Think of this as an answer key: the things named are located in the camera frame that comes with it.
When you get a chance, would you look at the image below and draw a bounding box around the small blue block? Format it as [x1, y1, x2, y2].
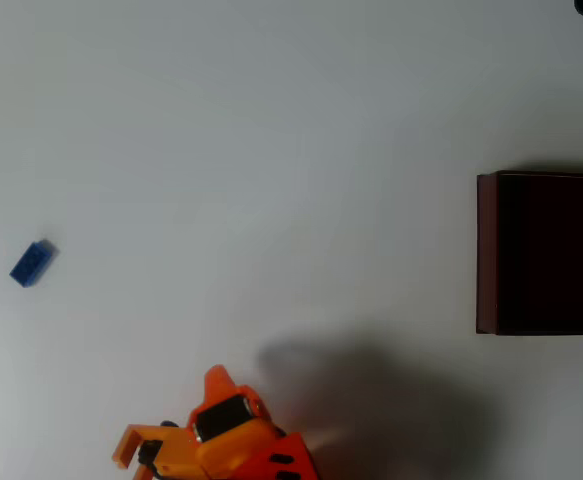
[9, 239, 60, 289]

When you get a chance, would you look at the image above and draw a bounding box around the dark brown box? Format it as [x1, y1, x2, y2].
[475, 170, 583, 337]

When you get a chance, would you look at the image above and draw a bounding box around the orange camera mount bracket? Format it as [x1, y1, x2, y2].
[111, 419, 197, 480]

